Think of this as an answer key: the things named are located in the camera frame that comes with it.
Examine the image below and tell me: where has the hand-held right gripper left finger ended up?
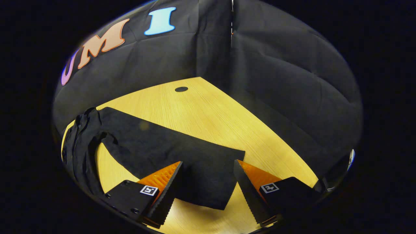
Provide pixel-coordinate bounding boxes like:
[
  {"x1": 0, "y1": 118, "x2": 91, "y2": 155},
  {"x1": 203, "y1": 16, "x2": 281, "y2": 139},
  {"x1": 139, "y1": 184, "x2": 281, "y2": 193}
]
[{"x1": 104, "y1": 161, "x2": 184, "y2": 229}]

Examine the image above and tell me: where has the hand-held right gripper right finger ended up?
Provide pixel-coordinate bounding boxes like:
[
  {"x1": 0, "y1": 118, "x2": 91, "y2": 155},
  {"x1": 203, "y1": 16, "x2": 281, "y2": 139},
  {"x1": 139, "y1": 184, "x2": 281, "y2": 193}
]
[{"x1": 233, "y1": 159, "x2": 323, "y2": 228}]

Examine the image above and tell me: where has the black button shirt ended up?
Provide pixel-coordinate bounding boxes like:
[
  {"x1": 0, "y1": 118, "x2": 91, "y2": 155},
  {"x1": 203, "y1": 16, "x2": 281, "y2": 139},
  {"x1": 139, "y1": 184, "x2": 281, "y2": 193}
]
[{"x1": 61, "y1": 107, "x2": 246, "y2": 211}]

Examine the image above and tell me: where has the black backdrop cloth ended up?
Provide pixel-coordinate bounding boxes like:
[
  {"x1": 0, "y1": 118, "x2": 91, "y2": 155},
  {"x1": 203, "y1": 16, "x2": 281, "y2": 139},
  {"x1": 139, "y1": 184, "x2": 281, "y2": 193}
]
[{"x1": 52, "y1": 0, "x2": 363, "y2": 184}]

